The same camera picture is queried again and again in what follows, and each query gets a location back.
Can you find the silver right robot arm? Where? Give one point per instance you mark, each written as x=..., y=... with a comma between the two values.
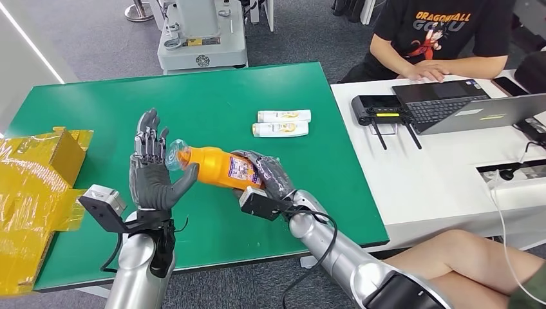
x=341, y=260

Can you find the black open laptop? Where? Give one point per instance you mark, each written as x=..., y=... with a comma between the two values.
x=437, y=104

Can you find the silver laptop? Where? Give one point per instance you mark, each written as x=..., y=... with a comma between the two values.
x=490, y=114

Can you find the black controller with antennas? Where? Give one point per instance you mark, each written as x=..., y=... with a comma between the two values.
x=376, y=109

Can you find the yellow taped cardboard box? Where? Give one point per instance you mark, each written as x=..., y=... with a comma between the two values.
x=30, y=192

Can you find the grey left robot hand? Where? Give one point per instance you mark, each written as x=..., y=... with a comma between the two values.
x=151, y=183

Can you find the black plug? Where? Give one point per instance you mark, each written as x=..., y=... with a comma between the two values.
x=507, y=174

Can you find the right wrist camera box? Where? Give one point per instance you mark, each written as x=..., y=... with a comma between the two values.
x=260, y=204

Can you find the orange bottle with clear cap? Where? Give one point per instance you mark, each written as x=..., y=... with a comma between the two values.
x=213, y=166

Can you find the white furniture panel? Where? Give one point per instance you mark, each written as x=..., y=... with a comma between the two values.
x=268, y=13

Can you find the black power adapter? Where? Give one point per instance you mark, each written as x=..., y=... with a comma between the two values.
x=533, y=131

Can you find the white robot base machine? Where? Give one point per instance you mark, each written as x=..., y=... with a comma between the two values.
x=202, y=38

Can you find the white shampoo bottle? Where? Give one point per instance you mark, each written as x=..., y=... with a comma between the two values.
x=280, y=129
x=283, y=116

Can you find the black smartphone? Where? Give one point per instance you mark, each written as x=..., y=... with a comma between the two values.
x=509, y=86

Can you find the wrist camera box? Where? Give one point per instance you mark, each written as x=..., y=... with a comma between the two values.
x=260, y=204
x=102, y=204

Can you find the person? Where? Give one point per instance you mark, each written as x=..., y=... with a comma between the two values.
x=460, y=264
x=439, y=30

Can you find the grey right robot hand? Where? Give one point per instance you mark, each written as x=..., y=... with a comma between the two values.
x=273, y=177

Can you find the person's hand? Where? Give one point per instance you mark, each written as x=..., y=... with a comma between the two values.
x=426, y=72

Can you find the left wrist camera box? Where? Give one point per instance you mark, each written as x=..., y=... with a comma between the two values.
x=102, y=204

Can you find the metal stanchion base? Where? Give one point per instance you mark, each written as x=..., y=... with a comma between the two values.
x=138, y=13

